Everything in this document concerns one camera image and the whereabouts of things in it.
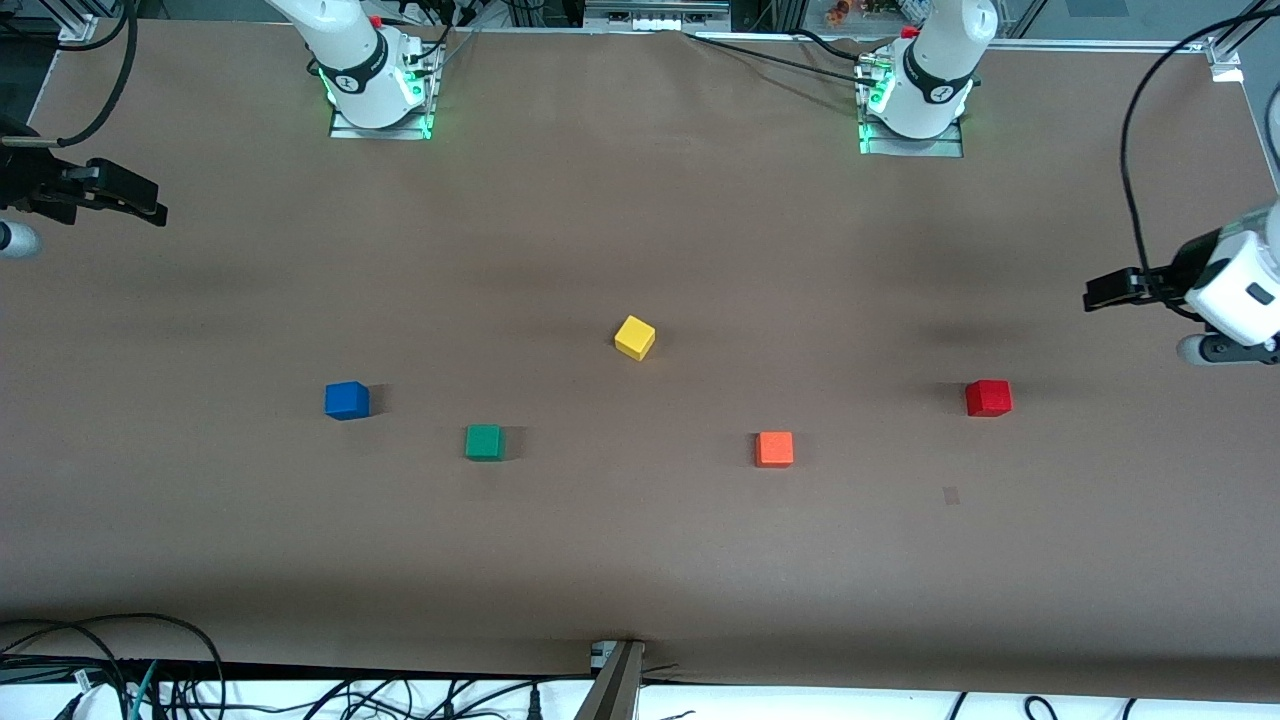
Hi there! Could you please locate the black cable on table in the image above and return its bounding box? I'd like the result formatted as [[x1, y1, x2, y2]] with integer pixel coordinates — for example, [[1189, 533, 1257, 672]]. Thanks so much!
[[795, 28, 863, 61], [685, 32, 871, 86]]

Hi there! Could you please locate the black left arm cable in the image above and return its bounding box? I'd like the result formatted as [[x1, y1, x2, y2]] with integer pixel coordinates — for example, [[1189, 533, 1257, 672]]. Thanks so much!
[[1119, 0, 1280, 276]]

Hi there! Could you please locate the yellow wooden block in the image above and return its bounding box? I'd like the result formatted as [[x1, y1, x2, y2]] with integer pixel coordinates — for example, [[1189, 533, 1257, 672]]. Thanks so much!
[[614, 315, 657, 362]]

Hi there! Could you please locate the black looped floor cable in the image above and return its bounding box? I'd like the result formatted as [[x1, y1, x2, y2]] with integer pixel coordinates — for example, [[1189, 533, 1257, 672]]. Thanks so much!
[[0, 612, 227, 720]]

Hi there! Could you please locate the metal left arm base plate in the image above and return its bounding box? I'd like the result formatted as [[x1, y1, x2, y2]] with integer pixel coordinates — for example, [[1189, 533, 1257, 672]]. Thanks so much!
[[857, 55, 967, 159]]

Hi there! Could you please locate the aluminium frame corner bracket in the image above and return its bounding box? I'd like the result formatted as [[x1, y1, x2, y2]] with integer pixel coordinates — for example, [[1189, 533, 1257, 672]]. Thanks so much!
[[58, 0, 101, 43], [1205, 35, 1247, 83]]

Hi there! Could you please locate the red wooden block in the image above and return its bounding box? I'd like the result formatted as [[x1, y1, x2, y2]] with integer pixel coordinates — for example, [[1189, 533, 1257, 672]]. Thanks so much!
[[965, 379, 1013, 418]]

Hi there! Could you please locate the metal stand bar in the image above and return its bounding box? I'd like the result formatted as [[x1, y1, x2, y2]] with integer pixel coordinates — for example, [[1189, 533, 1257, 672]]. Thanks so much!
[[574, 640, 647, 720]]

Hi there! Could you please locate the brown paper table cover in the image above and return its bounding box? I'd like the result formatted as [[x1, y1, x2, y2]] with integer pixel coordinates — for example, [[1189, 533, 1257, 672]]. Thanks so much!
[[0, 18, 1280, 703]]

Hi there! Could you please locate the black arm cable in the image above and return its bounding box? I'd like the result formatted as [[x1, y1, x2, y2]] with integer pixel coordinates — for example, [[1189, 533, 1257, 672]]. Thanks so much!
[[0, 0, 138, 148], [1119, 0, 1280, 276]]

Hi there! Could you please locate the white power strip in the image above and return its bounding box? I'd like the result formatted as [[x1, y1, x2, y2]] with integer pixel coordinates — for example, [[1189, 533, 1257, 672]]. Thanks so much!
[[585, 0, 733, 33]]

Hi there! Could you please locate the blue wooden block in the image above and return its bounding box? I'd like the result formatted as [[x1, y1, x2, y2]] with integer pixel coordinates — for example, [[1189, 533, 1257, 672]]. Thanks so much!
[[324, 381, 371, 421]]

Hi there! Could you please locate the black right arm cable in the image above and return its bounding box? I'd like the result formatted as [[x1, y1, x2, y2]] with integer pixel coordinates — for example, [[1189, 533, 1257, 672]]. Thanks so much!
[[0, 0, 138, 148]]

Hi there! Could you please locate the teal floor cable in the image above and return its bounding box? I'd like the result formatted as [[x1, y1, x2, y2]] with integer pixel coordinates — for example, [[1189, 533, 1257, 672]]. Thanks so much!
[[125, 660, 161, 720]]

